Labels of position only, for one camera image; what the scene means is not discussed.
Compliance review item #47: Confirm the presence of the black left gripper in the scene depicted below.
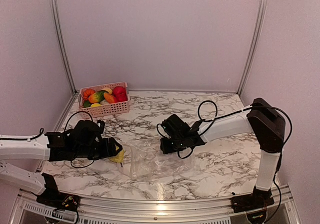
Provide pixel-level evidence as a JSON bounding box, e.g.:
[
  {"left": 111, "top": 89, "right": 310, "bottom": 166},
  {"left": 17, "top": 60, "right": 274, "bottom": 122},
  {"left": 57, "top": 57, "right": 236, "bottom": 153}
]
[{"left": 73, "top": 137, "right": 123, "bottom": 161}]

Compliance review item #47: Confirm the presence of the yellow fake lemon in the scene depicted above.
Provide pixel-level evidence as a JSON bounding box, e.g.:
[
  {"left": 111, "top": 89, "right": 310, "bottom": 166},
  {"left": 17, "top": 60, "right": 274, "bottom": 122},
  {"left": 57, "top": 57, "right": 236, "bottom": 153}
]
[{"left": 109, "top": 150, "right": 125, "bottom": 163}]

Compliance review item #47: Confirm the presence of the clear zip top bag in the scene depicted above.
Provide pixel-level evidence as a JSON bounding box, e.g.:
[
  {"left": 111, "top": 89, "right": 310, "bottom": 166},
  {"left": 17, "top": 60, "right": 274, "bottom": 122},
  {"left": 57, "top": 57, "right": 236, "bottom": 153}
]
[{"left": 117, "top": 137, "right": 195, "bottom": 181}]

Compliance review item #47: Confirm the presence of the white fake cabbage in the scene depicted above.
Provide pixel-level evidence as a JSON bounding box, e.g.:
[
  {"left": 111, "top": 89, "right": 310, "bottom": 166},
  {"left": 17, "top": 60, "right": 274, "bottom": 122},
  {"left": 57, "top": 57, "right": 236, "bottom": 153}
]
[{"left": 100, "top": 100, "right": 109, "bottom": 105}]

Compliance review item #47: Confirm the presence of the yellow fake pear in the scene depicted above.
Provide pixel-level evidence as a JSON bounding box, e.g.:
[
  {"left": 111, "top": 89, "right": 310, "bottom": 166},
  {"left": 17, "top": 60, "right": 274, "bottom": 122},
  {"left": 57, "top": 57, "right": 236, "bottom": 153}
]
[{"left": 90, "top": 103, "right": 101, "bottom": 107}]

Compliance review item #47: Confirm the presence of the orange red fake mango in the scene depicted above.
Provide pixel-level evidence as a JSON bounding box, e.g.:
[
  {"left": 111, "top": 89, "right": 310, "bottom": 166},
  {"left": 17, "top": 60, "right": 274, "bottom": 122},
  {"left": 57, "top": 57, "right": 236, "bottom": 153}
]
[{"left": 103, "top": 92, "right": 118, "bottom": 104}]

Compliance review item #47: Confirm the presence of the green fake vegetable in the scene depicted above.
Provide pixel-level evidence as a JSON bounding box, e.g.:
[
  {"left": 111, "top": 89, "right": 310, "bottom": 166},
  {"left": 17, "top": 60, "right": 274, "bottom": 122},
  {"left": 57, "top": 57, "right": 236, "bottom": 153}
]
[{"left": 83, "top": 100, "right": 91, "bottom": 108}]

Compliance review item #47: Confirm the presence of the green red fake mango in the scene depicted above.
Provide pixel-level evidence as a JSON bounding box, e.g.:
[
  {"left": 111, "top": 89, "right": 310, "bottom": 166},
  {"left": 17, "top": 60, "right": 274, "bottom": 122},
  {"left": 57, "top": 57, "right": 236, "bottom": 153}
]
[{"left": 88, "top": 90, "right": 107, "bottom": 104}]

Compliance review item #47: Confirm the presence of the peach coloured fake fruit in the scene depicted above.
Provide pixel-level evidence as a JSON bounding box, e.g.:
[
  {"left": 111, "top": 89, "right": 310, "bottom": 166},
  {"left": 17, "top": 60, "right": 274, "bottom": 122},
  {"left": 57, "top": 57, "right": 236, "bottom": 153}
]
[{"left": 102, "top": 87, "right": 113, "bottom": 94}]

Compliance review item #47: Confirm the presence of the orange fake fruit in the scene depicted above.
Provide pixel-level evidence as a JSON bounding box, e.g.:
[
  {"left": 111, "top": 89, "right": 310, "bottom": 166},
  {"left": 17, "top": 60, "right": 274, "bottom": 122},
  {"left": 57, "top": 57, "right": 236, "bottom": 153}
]
[{"left": 83, "top": 88, "right": 95, "bottom": 100}]

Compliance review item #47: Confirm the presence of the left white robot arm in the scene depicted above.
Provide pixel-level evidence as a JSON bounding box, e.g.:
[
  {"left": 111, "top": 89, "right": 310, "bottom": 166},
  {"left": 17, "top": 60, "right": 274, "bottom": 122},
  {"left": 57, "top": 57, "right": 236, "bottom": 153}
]
[{"left": 0, "top": 120, "right": 123, "bottom": 206}]

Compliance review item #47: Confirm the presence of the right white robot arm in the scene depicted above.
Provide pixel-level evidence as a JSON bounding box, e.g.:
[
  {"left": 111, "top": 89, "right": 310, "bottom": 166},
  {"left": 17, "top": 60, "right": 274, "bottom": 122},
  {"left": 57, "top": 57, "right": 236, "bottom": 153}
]
[{"left": 156, "top": 98, "right": 293, "bottom": 208}]

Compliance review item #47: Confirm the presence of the pink perforated plastic basket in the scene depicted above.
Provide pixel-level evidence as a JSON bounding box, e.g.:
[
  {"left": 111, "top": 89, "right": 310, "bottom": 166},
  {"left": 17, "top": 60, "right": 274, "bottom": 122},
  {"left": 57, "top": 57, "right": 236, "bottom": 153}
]
[{"left": 78, "top": 82, "right": 130, "bottom": 117}]

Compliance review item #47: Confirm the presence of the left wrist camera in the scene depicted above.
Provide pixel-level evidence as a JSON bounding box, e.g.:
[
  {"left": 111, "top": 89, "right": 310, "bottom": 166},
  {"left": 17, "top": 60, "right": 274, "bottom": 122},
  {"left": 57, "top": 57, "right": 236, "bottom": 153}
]
[{"left": 97, "top": 120, "right": 106, "bottom": 135}]

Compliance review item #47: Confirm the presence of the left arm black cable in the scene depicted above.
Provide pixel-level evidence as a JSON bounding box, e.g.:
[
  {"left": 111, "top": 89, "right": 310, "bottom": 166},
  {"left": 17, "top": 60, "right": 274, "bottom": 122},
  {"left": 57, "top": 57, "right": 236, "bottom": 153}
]
[{"left": 0, "top": 111, "right": 101, "bottom": 169}]

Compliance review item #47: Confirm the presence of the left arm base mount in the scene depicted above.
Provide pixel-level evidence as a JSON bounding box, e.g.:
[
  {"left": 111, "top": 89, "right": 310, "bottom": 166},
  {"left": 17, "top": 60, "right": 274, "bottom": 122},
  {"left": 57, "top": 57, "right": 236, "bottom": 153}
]
[{"left": 36, "top": 173, "right": 80, "bottom": 211}]

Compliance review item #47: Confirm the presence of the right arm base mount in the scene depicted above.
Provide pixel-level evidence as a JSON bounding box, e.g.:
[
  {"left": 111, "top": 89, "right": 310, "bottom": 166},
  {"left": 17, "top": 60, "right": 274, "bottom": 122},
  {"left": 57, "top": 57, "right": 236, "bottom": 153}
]
[{"left": 231, "top": 187, "right": 275, "bottom": 213}]

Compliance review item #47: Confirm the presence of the aluminium front frame rail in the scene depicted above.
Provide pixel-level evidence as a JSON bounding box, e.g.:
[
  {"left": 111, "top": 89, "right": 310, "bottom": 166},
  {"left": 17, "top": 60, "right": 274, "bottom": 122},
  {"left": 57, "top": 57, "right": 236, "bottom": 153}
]
[{"left": 9, "top": 183, "right": 301, "bottom": 224}]

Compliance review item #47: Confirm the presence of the right aluminium corner post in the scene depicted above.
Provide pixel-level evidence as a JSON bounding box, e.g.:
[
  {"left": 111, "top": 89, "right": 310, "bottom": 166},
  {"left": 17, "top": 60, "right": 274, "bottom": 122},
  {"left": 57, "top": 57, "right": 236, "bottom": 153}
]
[{"left": 237, "top": 0, "right": 268, "bottom": 97}]

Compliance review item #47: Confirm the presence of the aluminium corner post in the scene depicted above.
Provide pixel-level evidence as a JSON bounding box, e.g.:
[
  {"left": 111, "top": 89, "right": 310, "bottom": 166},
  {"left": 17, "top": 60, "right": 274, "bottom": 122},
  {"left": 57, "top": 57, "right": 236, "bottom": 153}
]
[
  {"left": 50, "top": 0, "right": 77, "bottom": 94},
  {"left": 237, "top": 0, "right": 268, "bottom": 97}
]

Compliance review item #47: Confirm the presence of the left aluminium corner post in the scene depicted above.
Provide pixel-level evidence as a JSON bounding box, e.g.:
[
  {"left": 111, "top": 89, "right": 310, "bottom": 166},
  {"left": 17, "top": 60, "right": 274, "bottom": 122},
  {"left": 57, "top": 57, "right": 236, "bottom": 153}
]
[{"left": 50, "top": 0, "right": 77, "bottom": 94}]

